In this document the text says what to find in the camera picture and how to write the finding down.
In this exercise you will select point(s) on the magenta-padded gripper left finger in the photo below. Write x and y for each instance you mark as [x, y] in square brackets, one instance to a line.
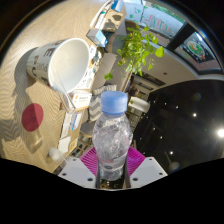
[76, 172]

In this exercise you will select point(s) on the clear blue-capped water bottle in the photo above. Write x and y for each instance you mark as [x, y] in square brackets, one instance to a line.
[112, 133]

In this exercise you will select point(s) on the white box with orange print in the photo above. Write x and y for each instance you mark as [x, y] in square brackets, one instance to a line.
[80, 99]

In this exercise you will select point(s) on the white and blue card box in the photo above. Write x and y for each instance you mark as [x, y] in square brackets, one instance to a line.
[71, 122]

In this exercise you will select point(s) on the white mug with grey lettering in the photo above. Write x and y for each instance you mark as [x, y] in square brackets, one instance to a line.
[63, 63]

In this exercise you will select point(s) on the green leafy potted plant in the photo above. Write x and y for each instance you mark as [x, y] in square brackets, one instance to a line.
[136, 50]

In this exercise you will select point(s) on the grey striped cushion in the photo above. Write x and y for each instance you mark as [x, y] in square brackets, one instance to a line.
[98, 101]

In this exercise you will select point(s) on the white paper card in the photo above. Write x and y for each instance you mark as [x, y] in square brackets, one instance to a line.
[66, 144]

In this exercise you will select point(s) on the flat round red coaster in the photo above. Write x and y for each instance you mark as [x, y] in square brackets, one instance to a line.
[32, 117]

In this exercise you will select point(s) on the light blue box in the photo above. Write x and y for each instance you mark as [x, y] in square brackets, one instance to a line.
[96, 36]

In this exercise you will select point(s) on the small white plastic cylinder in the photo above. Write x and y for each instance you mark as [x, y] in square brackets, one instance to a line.
[56, 155]

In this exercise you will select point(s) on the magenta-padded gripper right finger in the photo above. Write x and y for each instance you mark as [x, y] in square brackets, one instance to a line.
[147, 170]

